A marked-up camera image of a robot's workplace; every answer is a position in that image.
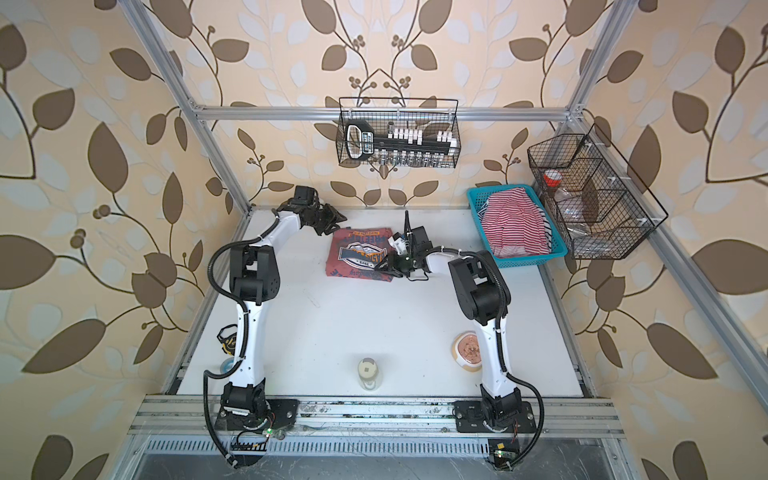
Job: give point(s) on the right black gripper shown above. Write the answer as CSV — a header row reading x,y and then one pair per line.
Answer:
x,y
391,266

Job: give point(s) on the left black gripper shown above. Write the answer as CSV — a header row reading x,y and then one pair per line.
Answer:
x,y
334,217

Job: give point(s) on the striped red white tank top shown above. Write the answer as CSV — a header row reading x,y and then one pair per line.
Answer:
x,y
515,226

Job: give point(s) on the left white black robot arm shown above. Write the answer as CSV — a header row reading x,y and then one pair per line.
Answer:
x,y
253,281

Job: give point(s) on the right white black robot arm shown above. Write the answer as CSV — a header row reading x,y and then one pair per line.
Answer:
x,y
484,298

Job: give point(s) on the teal plastic basket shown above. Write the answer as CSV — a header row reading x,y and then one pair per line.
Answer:
x,y
477,198

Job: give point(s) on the beige round container pink lid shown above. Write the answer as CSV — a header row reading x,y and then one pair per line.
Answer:
x,y
466,352

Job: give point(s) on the small clear jar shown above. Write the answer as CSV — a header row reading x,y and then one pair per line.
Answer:
x,y
369,374

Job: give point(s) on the blue tape roll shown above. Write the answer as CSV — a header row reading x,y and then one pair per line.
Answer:
x,y
227,365

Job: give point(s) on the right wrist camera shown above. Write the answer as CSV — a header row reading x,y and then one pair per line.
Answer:
x,y
399,244

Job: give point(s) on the black wire basket back wall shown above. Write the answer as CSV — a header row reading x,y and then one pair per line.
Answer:
x,y
401,110

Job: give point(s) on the black wire basket wall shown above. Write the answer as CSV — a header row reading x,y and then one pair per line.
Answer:
x,y
401,110
599,202

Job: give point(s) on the black handled bottle rack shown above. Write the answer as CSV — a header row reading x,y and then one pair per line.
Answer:
x,y
427,145

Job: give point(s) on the black wire basket right wall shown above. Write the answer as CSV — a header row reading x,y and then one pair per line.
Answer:
x,y
599,202

